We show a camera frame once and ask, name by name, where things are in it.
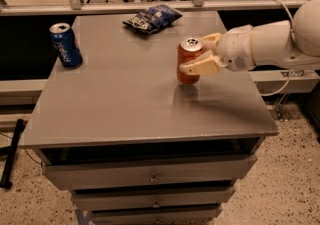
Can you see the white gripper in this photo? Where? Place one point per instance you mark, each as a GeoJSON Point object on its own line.
{"type": "Point", "coordinates": [234, 49]}

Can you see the red coke can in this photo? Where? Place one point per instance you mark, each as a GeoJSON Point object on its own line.
{"type": "Point", "coordinates": [188, 49]}

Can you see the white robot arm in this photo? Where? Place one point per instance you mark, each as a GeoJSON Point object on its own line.
{"type": "Point", "coordinates": [290, 44]}

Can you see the blue chip bag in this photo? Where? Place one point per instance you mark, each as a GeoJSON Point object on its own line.
{"type": "Point", "coordinates": [153, 19]}

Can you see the blue pepsi can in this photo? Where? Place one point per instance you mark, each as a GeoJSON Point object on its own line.
{"type": "Point", "coordinates": [64, 42]}

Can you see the top grey drawer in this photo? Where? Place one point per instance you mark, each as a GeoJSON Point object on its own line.
{"type": "Point", "coordinates": [149, 172]}

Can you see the grey drawer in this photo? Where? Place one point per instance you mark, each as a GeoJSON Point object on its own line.
{"type": "Point", "coordinates": [157, 216]}
{"type": "Point", "coordinates": [154, 198]}
{"type": "Point", "coordinates": [149, 172]}

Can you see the grey drawer cabinet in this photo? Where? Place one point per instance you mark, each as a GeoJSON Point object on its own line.
{"type": "Point", "coordinates": [125, 104]}

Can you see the middle grey drawer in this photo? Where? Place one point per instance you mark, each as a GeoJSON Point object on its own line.
{"type": "Point", "coordinates": [154, 198]}

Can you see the bottom grey drawer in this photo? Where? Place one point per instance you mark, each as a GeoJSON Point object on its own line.
{"type": "Point", "coordinates": [157, 216]}

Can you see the black floor stand leg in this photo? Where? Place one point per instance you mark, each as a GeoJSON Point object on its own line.
{"type": "Point", "coordinates": [9, 152]}

